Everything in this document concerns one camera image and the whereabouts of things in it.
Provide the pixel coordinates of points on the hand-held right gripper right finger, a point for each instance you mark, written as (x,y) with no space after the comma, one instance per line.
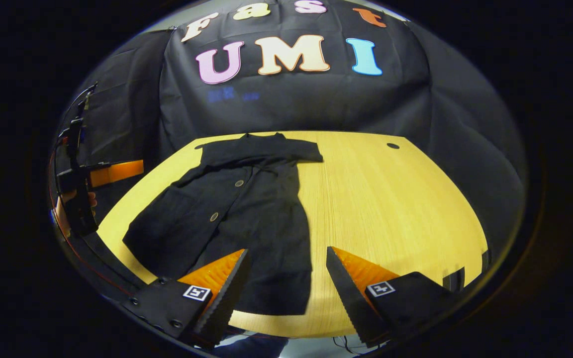
(348,298)

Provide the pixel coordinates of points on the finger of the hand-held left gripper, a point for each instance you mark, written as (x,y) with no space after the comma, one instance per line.
(117,173)

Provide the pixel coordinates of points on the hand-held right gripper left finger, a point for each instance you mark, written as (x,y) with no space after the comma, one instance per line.
(234,288)

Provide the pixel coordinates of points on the black buttoned cardigan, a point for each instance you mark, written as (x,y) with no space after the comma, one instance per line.
(256,223)

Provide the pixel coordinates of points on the person's blue trousers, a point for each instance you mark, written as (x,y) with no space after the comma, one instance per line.
(251,347)

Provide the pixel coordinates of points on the black backdrop cloth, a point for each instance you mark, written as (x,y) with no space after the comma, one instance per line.
(316,104)

